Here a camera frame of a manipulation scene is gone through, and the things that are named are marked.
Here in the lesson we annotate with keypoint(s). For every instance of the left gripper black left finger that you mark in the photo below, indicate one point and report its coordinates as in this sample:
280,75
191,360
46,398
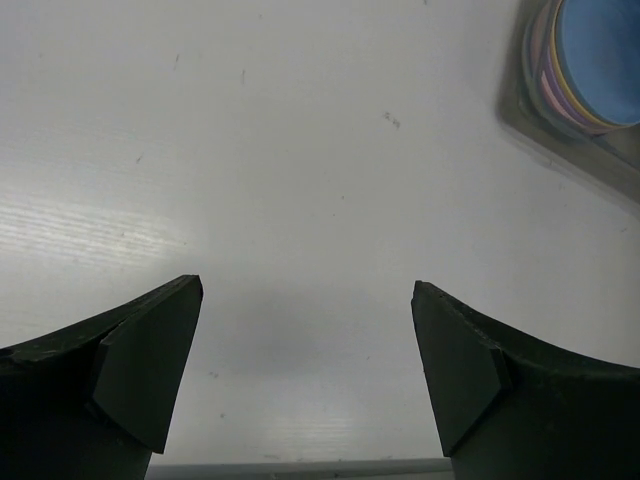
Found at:
95,400

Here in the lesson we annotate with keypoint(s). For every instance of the purple plate front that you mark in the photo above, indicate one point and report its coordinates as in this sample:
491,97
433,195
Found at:
550,89

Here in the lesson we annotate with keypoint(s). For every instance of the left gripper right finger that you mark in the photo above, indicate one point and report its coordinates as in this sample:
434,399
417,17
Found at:
510,406

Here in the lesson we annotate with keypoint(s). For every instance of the blue plate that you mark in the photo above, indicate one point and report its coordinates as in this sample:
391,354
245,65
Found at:
598,42

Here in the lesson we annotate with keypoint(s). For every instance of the clear plastic bin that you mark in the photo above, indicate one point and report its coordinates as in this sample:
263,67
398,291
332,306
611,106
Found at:
608,163

